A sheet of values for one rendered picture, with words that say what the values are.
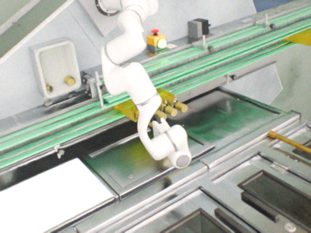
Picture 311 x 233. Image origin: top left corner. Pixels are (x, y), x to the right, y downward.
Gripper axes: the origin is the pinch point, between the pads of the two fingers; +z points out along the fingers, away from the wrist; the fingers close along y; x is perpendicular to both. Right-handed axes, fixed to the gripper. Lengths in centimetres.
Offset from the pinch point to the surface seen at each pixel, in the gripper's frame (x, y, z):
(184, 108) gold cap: -16.3, -0.2, 4.7
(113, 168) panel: 20.6, -12.3, -4.8
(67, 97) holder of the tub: 29.3, 6.6, 32.0
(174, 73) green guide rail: -23.5, 5.4, 29.4
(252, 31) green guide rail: -77, 12, 43
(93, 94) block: 18.1, 8.0, 24.4
